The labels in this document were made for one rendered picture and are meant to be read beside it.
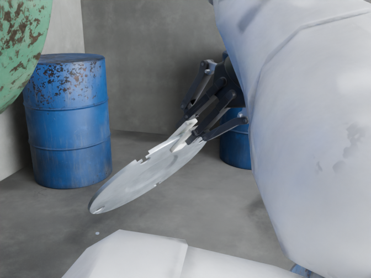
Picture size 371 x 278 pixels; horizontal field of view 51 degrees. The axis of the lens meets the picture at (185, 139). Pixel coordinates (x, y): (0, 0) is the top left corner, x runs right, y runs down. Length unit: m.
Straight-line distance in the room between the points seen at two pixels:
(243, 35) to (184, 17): 3.40
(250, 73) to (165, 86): 3.56
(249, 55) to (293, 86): 0.09
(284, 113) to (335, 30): 0.06
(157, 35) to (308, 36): 3.56
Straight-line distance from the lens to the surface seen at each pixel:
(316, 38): 0.20
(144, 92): 3.88
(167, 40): 3.72
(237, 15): 0.27
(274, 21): 0.25
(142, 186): 0.86
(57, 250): 2.24
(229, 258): 0.16
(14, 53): 0.79
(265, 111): 0.18
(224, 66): 0.60
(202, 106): 0.65
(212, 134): 0.65
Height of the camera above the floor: 1.22
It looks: 19 degrees down
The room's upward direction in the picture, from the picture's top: straight up
